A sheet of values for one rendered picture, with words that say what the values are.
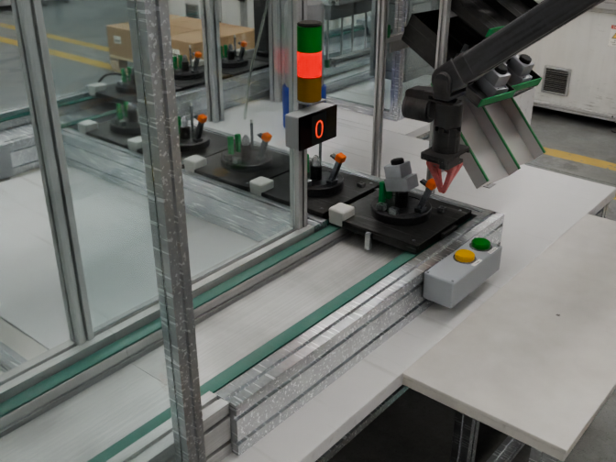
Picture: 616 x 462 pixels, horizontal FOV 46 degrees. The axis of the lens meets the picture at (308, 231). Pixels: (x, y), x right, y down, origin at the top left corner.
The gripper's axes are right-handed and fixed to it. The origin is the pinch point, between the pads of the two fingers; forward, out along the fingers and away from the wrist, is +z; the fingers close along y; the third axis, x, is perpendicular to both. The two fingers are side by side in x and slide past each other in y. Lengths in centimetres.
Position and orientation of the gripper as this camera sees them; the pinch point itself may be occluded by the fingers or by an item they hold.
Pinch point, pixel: (442, 189)
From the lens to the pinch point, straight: 161.8
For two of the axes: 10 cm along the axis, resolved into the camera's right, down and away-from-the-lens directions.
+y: -6.4, 3.4, -6.9
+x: 7.7, 2.8, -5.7
